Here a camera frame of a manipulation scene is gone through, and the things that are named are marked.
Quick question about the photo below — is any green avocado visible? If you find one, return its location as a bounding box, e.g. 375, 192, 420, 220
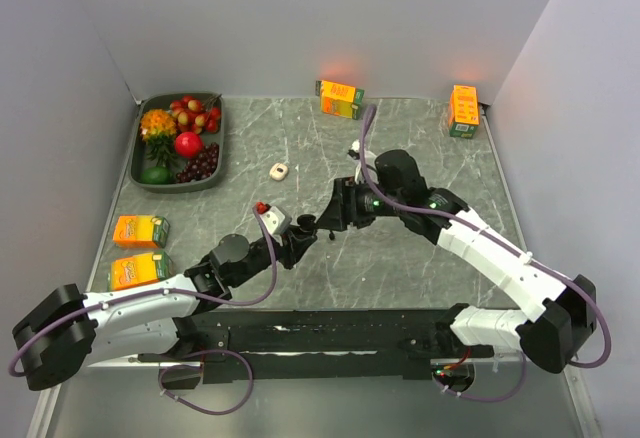
140, 166, 173, 185

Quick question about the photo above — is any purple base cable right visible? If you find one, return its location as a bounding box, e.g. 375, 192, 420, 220
432, 352, 528, 404

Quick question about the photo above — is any dark purple grape bunch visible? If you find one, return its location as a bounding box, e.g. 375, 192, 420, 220
176, 143, 220, 183

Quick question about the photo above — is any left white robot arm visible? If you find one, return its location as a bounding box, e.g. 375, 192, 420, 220
8, 225, 317, 391

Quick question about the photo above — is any red apple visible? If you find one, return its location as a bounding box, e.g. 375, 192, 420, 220
174, 132, 204, 159

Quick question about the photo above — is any dark grey fruit tray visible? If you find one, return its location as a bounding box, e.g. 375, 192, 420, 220
129, 92, 225, 194

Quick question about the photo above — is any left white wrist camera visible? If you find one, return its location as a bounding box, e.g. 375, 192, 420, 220
255, 202, 292, 237

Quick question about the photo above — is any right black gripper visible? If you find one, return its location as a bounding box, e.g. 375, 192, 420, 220
315, 175, 405, 231

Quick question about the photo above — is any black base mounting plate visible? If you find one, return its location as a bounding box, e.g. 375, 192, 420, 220
138, 309, 494, 384

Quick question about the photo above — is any black earbud charging case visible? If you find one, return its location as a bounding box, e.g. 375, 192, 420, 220
297, 214, 316, 233

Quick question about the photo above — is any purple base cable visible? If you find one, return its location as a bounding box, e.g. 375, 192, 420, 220
158, 348, 255, 417
432, 352, 528, 404

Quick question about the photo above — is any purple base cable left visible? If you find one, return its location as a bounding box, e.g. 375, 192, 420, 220
158, 348, 255, 417

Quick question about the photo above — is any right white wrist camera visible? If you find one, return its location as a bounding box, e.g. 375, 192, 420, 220
348, 140, 381, 184

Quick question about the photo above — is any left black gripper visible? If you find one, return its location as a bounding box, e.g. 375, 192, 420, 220
230, 224, 317, 287

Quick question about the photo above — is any orange juice box left upper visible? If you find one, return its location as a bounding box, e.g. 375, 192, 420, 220
112, 215, 170, 249

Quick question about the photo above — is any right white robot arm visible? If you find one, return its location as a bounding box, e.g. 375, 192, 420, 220
318, 145, 597, 373

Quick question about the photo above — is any red cherry bunch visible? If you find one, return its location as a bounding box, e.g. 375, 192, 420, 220
169, 95, 222, 134

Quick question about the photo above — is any orange yellow flower pineapple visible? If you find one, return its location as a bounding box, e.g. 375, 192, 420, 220
139, 109, 178, 168

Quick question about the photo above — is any orange juice box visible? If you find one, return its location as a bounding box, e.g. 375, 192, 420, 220
112, 215, 170, 249
108, 251, 174, 291
447, 85, 480, 139
315, 80, 365, 120

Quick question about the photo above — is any orange juice box left lower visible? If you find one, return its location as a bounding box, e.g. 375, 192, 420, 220
108, 251, 174, 291

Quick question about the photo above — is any orange juice box back right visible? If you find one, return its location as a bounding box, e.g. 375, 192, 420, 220
447, 85, 480, 139

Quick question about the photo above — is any orange juice box back centre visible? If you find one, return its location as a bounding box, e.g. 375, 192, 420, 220
315, 80, 365, 120

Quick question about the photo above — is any beige earbud charging case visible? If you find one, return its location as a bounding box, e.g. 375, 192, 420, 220
269, 163, 289, 182

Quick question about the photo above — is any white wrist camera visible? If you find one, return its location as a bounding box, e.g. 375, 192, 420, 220
255, 202, 292, 237
348, 140, 381, 184

